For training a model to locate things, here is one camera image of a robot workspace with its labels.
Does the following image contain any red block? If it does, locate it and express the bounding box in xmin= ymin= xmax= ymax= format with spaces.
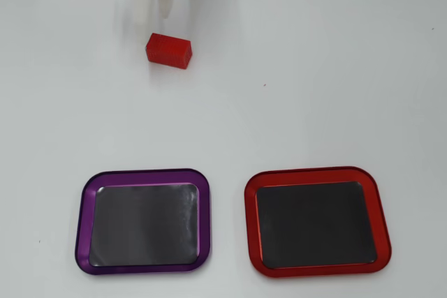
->
xmin=145 ymin=32 xmax=194 ymax=70

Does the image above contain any purple metal dish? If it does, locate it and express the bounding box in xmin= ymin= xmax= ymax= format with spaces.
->
xmin=74 ymin=167 xmax=213 ymax=276

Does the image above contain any red metal dish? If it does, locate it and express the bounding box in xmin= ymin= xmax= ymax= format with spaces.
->
xmin=243 ymin=165 xmax=393 ymax=279

